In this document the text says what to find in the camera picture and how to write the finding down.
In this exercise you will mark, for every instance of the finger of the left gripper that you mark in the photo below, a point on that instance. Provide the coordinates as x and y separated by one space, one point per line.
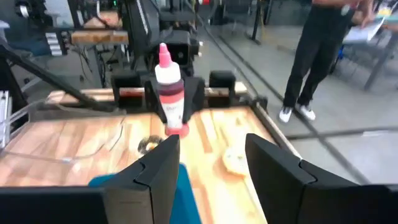
196 96
152 99

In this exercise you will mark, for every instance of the teal plastic bin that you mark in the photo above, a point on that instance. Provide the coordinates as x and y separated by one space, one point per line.
186 202

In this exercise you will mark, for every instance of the person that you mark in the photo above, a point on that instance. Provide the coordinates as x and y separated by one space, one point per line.
314 46

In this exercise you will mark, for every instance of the black aluminium rig frame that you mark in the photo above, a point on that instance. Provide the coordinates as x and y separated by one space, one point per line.
62 82

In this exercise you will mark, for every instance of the white paper sheet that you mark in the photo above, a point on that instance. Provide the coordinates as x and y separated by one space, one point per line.
360 32

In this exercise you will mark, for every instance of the clear plastic container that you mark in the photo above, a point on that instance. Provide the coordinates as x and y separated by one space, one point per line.
65 160

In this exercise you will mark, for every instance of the wooden workbench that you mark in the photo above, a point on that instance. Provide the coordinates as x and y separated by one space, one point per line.
99 35

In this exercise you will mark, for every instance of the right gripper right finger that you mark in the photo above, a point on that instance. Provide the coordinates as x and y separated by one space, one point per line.
273 180

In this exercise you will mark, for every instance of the grey metal table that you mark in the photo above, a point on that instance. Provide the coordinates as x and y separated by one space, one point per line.
381 59

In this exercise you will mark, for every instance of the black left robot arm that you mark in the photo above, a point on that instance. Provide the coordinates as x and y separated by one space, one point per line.
140 37

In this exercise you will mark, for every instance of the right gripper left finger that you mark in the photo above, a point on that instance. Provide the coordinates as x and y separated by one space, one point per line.
149 186

